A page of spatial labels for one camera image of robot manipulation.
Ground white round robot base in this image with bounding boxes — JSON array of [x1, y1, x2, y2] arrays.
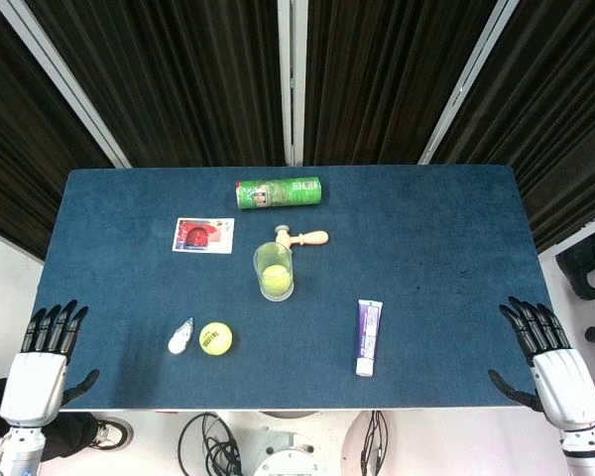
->
[[251, 410, 359, 476]]

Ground red and white card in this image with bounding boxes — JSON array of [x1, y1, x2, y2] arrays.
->
[[172, 217, 236, 255]]

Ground white partition post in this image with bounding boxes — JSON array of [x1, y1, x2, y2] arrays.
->
[[0, 0, 133, 170], [277, 0, 309, 167], [417, 0, 521, 166]]

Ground purple white toothpaste tube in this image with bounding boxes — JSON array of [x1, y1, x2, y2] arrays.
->
[[355, 298, 384, 377]]

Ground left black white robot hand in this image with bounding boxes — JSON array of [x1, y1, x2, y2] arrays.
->
[[0, 298, 101, 427]]

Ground dark pleated curtain panel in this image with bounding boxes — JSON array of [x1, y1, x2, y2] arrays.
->
[[24, 0, 287, 169], [438, 0, 595, 255], [0, 0, 116, 260], [303, 0, 501, 166]]

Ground wooden handle stamp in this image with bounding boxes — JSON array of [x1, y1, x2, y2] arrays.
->
[[274, 225, 330, 248]]

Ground dark trousers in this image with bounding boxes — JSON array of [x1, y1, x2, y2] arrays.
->
[[0, 378, 101, 462]]

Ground yellow tennis ball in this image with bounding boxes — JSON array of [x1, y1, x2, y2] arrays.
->
[[198, 321, 234, 357], [261, 265, 293, 294]]

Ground blue table cloth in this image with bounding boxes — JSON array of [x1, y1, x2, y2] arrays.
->
[[32, 165, 559, 411]]

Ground black white sneaker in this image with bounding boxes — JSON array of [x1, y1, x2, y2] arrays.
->
[[86, 416, 133, 450]]

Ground green snack can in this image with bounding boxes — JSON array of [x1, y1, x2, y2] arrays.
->
[[234, 176, 324, 211]]

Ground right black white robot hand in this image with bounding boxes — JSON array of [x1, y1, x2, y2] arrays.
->
[[487, 296, 595, 431]]

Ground clear plastic ball tube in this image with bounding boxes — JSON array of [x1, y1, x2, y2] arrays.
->
[[253, 242, 296, 301]]

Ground black equipment with red accents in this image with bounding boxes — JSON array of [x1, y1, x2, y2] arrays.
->
[[556, 236, 595, 301]]

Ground black cable bundle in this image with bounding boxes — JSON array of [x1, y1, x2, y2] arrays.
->
[[178, 411, 243, 476], [358, 410, 391, 476]]

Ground white blue correction tape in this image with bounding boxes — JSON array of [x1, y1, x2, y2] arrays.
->
[[168, 316, 195, 355]]

